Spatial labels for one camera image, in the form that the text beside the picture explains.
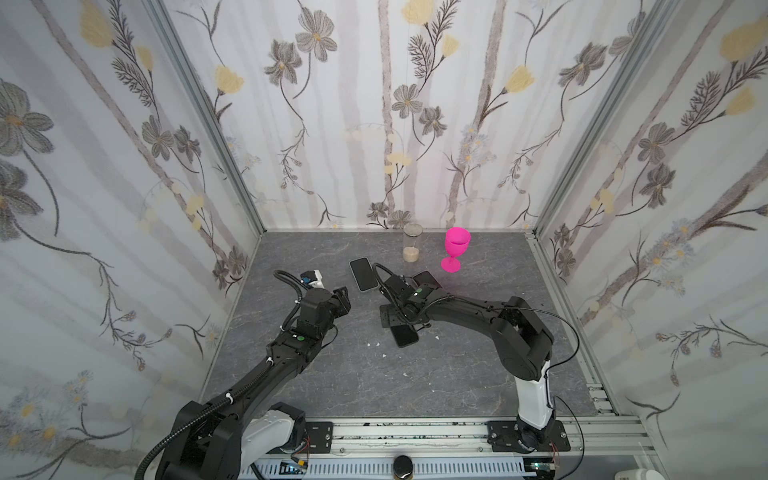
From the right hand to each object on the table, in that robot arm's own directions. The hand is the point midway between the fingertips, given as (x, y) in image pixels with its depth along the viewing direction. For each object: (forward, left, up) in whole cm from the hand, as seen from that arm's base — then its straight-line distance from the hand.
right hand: (389, 308), depth 91 cm
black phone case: (-6, -5, -7) cm, 10 cm away
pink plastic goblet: (+27, -24, +3) cm, 36 cm away
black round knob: (-40, -4, +6) cm, 41 cm away
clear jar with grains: (+27, -7, +6) cm, 28 cm away
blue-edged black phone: (+16, -13, -7) cm, 22 cm away
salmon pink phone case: (+14, -14, -7) cm, 21 cm away
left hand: (+2, +15, +10) cm, 18 cm away
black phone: (-6, -5, -7) cm, 10 cm away
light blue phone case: (+14, +12, -6) cm, 20 cm away
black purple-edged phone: (+17, +10, -7) cm, 21 cm away
